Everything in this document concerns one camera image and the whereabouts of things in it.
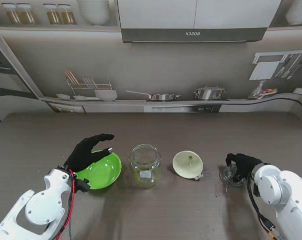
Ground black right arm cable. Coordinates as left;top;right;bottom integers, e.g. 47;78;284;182
246;173;279;240

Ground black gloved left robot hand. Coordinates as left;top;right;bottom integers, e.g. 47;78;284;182
63;134;115;174

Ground grey braided cable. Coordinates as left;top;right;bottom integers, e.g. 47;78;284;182
65;214;73;240

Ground clear glass jar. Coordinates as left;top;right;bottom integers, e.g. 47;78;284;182
128;143;163;189

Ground clear glass jar lid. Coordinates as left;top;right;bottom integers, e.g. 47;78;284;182
220;163;247;187

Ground green plastic bowl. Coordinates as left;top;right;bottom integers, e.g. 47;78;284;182
74;149;122;190

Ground printed kitchen backdrop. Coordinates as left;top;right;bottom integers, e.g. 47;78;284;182
0;0;302;123

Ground mung beans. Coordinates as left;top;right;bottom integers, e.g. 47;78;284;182
132;166;158;188

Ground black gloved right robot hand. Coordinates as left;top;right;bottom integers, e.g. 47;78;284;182
225;153;264;183

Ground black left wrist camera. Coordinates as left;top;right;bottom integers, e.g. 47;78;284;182
75;178;90;194

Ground cream plastic funnel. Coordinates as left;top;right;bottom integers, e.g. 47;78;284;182
172;150;204;181

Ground red left arm cable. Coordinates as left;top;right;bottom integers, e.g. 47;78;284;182
49;169;76;240

